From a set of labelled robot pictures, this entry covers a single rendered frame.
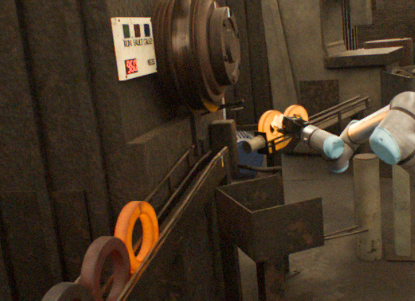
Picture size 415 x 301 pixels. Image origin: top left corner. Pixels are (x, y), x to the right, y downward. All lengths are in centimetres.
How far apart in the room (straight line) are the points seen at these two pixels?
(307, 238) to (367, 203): 121
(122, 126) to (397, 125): 85
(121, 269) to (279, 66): 361
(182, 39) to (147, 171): 46
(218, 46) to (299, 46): 285
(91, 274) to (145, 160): 52
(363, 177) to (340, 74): 207
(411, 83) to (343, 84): 85
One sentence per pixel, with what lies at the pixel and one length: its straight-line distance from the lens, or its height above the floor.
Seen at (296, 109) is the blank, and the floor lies 78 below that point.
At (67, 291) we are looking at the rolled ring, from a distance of 104.
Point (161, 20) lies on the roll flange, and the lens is 180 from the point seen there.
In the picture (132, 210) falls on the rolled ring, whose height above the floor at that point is 76.
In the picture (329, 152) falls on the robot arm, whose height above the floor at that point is 65.
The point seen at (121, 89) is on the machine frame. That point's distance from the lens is 155.
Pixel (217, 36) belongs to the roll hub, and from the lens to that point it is 178.
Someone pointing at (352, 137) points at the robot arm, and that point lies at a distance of 223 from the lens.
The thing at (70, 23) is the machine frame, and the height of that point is 124.
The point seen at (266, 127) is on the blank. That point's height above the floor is 73.
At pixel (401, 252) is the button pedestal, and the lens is 273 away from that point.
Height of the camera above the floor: 116
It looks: 12 degrees down
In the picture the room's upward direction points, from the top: 6 degrees counter-clockwise
